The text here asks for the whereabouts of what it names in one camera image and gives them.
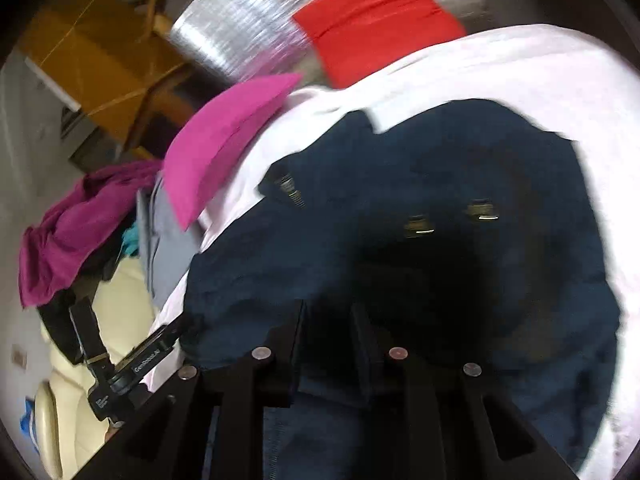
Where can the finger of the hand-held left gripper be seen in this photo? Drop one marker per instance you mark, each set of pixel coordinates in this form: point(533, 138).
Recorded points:
point(87, 330)

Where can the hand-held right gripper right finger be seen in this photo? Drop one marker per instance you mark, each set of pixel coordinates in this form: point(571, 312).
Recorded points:
point(365, 360)

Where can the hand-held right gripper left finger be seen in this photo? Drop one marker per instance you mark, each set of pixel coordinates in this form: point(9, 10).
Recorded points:
point(285, 370)

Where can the navy blue jacket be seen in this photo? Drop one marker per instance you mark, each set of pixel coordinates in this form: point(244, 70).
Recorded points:
point(400, 170)

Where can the cream leather sofa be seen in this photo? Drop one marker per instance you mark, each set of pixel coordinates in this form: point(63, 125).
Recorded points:
point(125, 300)

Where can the grey garment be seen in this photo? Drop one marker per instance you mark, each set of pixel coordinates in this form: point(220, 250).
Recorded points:
point(165, 260)

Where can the teal cloth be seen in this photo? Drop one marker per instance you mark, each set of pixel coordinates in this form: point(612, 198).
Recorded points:
point(131, 242)

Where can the magenta throw blanket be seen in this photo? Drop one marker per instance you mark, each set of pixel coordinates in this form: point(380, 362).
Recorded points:
point(75, 230)

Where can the magenta pillow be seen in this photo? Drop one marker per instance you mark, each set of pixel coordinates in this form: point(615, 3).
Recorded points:
point(215, 150)

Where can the orange wooden column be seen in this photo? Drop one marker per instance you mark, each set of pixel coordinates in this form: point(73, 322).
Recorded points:
point(100, 60)

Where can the pale pink blanket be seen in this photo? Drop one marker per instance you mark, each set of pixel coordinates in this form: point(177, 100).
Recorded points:
point(500, 60)

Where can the small red pillow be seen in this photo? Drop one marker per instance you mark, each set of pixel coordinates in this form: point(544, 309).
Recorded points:
point(380, 25)

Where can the silver foil mat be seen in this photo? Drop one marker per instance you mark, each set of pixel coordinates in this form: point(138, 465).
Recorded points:
point(240, 30)

